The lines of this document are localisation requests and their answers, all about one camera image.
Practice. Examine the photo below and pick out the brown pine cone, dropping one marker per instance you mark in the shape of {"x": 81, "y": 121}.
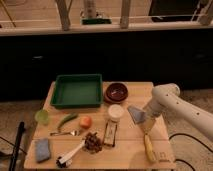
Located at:
{"x": 93, "y": 143}

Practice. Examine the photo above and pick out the wooden table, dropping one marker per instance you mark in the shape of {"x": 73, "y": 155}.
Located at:
{"x": 127, "y": 153}

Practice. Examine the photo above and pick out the small brown box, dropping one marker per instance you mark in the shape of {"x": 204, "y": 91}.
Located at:
{"x": 110, "y": 133}

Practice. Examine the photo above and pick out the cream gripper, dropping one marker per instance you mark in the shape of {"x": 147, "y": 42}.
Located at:
{"x": 147, "y": 125}

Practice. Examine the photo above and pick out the dark red bowl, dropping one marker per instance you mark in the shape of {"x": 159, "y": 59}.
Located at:
{"x": 116, "y": 93}

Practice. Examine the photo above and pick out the yellow banana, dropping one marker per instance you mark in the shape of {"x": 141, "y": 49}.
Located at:
{"x": 149, "y": 149}

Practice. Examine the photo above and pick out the grey towel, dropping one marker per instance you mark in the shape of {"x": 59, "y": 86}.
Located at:
{"x": 138, "y": 116}

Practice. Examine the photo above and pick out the blue sponge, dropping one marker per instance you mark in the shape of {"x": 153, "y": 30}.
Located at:
{"x": 42, "y": 150}

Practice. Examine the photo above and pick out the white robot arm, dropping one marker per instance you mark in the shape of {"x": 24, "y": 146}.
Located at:
{"x": 168, "y": 96}

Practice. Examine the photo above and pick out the white handled brush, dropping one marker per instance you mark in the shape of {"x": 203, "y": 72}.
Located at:
{"x": 62, "y": 160}

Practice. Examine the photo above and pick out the green lime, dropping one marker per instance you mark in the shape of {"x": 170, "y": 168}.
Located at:
{"x": 42, "y": 117}

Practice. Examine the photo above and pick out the green plastic tray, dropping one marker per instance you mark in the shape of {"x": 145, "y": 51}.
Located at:
{"x": 77, "y": 91}

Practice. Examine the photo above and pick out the orange fruit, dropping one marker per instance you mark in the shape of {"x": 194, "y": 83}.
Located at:
{"x": 85, "y": 122}

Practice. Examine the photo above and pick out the white round container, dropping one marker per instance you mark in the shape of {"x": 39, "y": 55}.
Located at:
{"x": 115, "y": 112}

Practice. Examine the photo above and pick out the black pole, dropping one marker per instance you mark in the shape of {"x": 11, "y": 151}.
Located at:
{"x": 16, "y": 148}

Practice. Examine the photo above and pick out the green base stand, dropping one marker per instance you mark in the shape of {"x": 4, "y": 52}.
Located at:
{"x": 96, "y": 21}

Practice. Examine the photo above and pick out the metal fork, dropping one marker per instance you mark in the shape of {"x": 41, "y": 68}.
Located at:
{"x": 73, "y": 133}

